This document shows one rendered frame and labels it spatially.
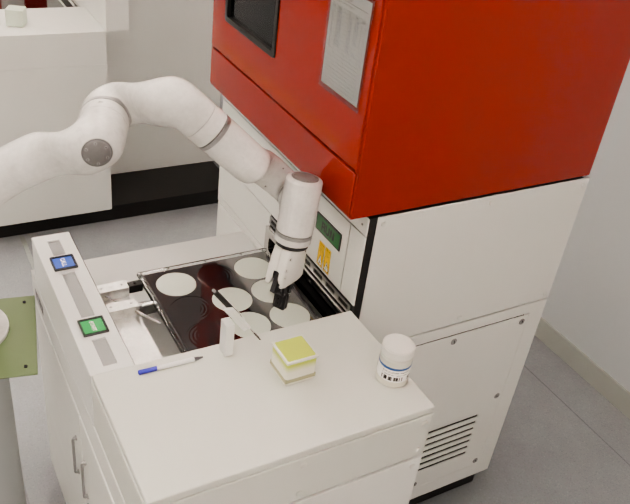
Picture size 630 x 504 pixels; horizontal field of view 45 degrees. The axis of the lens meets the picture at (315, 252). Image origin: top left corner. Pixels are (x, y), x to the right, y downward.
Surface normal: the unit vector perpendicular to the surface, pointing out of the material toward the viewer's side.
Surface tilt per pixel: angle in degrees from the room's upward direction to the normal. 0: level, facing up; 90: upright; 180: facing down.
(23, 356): 3
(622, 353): 90
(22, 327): 3
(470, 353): 90
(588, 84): 90
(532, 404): 0
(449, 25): 90
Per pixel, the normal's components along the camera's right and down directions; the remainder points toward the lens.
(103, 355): 0.11, -0.83
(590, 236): -0.87, 0.18
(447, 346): 0.48, 0.53
